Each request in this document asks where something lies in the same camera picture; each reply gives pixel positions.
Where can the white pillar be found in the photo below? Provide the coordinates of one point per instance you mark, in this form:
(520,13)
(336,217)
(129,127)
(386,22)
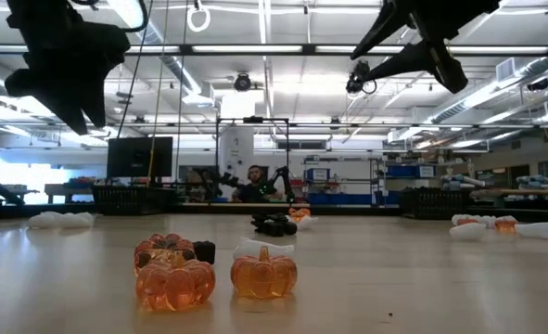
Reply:
(236,148)

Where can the black plastic mesh basket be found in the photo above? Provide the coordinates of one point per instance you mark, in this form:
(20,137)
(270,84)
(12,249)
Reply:
(130,200)
(433,204)

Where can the black rig frame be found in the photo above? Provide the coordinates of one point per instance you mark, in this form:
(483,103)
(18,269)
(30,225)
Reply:
(252,119)

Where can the round black camera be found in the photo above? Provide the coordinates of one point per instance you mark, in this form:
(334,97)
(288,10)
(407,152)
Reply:
(242,82)

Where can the black background robot arm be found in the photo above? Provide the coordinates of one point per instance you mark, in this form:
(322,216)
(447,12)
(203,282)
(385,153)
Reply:
(283,178)
(218,178)

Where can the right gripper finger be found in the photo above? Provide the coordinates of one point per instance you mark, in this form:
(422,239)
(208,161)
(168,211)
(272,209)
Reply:
(422,58)
(389,28)

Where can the ceiling light strip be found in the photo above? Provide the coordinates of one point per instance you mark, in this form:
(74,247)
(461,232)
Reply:
(496,49)
(245,48)

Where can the small black plastic decoration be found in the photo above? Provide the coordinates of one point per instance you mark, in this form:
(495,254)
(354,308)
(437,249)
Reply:
(358,76)
(205,253)
(260,222)
(273,228)
(290,228)

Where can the small white plastic ghost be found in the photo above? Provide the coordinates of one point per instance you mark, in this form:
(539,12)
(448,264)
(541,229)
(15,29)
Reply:
(255,250)
(76,221)
(468,232)
(535,230)
(44,221)
(487,221)
(505,217)
(307,223)
(461,217)

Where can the blue storage box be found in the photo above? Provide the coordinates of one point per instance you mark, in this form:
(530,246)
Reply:
(403,170)

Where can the grey material rolls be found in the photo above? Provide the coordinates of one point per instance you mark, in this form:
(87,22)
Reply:
(463,181)
(542,181)

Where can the black computer monitor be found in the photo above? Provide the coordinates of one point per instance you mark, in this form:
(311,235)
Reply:
(139,158)

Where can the blue and white box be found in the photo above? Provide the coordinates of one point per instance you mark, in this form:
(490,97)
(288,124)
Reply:
(317,174)

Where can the wooden workbench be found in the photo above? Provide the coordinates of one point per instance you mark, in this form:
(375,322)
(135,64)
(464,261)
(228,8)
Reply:
(65,188)

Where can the person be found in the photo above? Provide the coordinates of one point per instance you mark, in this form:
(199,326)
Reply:
(255,190)

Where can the blue storage bins row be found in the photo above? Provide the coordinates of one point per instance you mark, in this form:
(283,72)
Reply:
(338,199)

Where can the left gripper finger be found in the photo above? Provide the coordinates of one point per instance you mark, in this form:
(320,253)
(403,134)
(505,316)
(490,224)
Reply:
(93,93)
(51,88)

